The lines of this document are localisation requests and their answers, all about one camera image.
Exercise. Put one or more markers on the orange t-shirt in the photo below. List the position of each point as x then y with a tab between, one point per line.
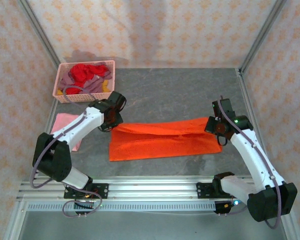
165	145

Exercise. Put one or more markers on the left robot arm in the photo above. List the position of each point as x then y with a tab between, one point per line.
72	128

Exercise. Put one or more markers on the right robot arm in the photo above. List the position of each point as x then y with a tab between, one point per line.
250	155

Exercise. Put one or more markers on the pink plastic basket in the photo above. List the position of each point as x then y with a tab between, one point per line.
85	98

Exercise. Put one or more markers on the red and purple clothes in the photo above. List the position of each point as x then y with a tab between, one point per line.
92	86

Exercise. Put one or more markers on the pink folded t-shirt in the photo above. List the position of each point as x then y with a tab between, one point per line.
62	121

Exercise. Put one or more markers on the red t-shirt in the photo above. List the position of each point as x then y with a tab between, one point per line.
81	72

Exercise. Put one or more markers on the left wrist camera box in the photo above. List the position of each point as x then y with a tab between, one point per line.
117	100

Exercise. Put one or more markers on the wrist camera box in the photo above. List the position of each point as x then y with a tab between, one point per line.
226	106
117	100

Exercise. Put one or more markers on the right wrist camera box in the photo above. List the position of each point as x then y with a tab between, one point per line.
226	106

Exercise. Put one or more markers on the aluminium table edge rail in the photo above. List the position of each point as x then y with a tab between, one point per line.
245	95

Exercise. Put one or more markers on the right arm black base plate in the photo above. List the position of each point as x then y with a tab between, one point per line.
205	191

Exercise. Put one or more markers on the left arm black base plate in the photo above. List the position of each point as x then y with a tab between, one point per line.
101	191

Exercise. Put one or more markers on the aluminium mounting rail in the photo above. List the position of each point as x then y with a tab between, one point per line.
152	190

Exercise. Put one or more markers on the aluminium frame post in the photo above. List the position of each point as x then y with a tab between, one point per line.
262	35
40	32

